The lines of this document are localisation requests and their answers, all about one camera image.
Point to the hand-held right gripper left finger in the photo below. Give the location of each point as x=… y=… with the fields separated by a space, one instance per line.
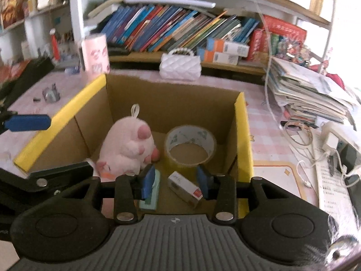
x=148 y=182

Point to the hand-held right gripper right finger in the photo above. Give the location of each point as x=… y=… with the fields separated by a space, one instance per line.
x=204 y=182

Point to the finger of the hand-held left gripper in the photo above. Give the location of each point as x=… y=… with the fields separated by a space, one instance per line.
x=28 y=122
x=56 y=176

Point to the mint green correction tape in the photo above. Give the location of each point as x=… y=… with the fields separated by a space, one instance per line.
x=151 y=203

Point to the small white red box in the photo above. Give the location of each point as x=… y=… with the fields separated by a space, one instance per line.
x=183 y=187

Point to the pink plush pig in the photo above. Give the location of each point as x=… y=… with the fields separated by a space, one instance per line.
x=127 y=146

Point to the yellow cardboard box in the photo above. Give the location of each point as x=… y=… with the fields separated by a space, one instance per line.
x=242 y=141

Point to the grey metal trinket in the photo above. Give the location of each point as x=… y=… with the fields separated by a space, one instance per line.
x=50 y=93

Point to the printed packing tape roll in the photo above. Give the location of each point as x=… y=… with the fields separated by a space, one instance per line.
x=190 y=138

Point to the black keyboard case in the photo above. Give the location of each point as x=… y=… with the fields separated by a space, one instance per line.
x=31 y=72

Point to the red white tube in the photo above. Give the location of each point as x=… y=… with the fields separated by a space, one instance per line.
x=55 y=45

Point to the pen holder box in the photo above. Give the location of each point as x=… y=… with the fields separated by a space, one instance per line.
x=67 y=48

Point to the pink cylindrical humidifier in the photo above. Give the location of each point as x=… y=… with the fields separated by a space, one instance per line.
x=96 y=53

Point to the white quilted handbag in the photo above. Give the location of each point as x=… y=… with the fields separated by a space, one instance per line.
x=180 y=66

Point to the white yellow cup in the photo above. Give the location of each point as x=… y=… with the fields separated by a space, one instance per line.
x=32 y=2

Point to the white shelf unit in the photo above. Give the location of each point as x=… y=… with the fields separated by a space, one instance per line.
x=74 y=11

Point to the orange white carton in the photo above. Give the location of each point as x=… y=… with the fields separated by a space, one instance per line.
x=220 y=58
x=228 y=47

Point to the printed paper sheet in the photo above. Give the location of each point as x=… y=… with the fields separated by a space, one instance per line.
x=332 y=200

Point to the white power adapter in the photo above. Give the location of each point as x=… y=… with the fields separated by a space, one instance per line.
x=330 y=139

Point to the pile of papers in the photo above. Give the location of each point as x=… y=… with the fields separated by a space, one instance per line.
x=307 y=90

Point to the stack of lying books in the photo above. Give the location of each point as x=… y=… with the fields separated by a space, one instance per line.
x=107 y=8

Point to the dark flat device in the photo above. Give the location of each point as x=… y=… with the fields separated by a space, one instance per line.
x=349 y=161

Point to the red gift box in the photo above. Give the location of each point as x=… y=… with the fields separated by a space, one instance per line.
x=259 y=45

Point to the row of leaning books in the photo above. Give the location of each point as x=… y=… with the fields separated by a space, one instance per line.
x=174 y=28

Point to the red patterned box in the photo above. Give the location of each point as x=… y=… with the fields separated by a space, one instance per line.
x=286 y=29

